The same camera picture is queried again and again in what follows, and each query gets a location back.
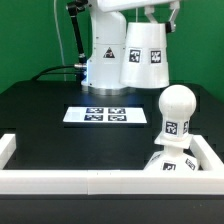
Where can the white lamp bulb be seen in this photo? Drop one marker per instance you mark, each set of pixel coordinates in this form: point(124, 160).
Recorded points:
point(177, 103)

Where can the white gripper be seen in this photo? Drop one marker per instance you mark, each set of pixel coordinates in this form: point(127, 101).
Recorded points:
point(119, 5)

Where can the white marker plate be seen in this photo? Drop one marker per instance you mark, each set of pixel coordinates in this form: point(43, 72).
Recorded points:
point(130, 115)

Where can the white U-shaped frame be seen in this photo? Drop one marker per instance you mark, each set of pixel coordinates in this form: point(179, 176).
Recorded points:
point(208, 181)

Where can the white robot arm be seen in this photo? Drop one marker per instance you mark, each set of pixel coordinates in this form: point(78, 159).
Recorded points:
point(109, 31)

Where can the white lamp base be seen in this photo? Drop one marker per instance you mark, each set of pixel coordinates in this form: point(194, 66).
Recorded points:
point(172, 157)

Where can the white lamp shade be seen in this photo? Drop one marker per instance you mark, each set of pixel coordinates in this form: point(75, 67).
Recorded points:
point(145, 62)

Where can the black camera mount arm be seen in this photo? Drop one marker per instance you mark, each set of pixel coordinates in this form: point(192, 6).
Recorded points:
point(74, 8)

